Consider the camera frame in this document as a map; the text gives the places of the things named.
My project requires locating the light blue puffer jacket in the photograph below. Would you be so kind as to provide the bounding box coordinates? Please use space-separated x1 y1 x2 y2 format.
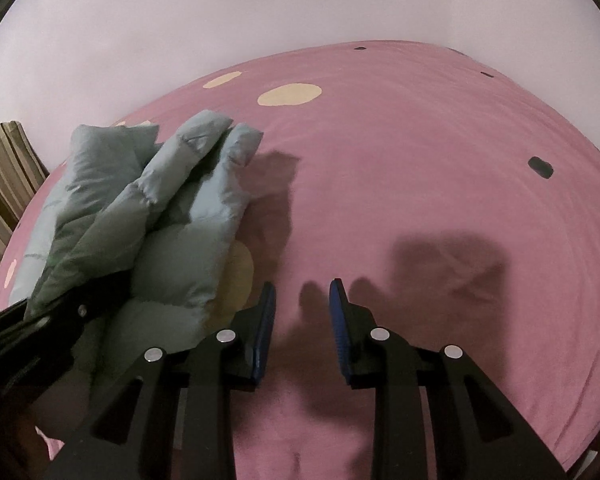
10 110 262 394

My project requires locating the striped green curtain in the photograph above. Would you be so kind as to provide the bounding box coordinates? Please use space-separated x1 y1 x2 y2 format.
0 120 48 263

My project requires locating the pink polka dot bedsheet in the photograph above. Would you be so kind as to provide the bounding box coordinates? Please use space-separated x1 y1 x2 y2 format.
0 39 600 480

